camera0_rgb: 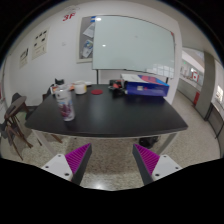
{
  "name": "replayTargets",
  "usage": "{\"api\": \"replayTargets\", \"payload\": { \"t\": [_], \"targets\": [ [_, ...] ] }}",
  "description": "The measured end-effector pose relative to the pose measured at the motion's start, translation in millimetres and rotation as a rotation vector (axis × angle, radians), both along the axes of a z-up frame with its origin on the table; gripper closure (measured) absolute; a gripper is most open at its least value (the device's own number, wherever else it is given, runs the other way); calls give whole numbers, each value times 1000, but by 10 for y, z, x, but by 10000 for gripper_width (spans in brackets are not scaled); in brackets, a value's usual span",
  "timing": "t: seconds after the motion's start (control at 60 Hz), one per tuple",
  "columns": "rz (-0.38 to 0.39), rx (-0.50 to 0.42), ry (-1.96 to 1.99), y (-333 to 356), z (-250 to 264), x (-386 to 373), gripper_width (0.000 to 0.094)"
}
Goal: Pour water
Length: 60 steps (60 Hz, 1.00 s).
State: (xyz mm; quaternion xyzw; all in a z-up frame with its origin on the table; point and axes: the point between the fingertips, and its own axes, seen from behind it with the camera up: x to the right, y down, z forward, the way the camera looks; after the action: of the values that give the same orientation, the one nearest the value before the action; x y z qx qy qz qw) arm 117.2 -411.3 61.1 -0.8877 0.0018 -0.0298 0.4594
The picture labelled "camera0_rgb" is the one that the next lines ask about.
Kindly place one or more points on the clear plastic drink bottle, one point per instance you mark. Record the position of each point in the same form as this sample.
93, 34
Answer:
66, 106

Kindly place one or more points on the dark wooden chair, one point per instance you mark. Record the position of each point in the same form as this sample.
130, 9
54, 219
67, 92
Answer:
15, 111

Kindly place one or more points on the small white wall poster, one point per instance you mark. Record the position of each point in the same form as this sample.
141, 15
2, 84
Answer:
23, 57

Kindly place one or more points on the white cup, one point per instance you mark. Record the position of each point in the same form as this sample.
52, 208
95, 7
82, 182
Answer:
80, 88

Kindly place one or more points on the black bag under table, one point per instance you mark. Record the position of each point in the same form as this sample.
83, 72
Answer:
148, 142

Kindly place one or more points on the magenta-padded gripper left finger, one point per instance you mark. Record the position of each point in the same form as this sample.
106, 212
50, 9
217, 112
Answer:
77, 159

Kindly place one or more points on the large whiteboard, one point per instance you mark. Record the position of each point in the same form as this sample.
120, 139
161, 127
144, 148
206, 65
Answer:
133, 45

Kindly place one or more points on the red fire extinguisher box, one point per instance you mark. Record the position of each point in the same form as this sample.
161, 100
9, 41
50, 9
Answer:
196, 98

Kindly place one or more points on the grey notice board with papers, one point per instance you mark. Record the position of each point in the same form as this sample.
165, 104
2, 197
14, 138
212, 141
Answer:
85, 40

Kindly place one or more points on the blue and white cardboard box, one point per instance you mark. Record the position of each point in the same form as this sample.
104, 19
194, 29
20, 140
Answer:
146, 88

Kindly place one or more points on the black and red tool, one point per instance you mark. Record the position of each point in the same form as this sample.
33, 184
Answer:
116, 90

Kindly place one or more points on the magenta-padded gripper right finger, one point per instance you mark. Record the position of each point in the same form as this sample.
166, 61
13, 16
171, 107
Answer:
147, 159

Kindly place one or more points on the black bag with white print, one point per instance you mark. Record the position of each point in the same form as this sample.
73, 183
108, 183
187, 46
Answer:
59, 81

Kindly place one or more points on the colourful printed booklet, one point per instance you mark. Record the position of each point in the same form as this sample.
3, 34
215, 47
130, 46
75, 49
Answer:
52, 89

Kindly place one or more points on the large white wall poster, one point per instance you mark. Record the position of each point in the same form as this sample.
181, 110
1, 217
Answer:
40, 43

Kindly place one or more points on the flat round red coaster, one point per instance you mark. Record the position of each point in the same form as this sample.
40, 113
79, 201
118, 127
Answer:
97, 92

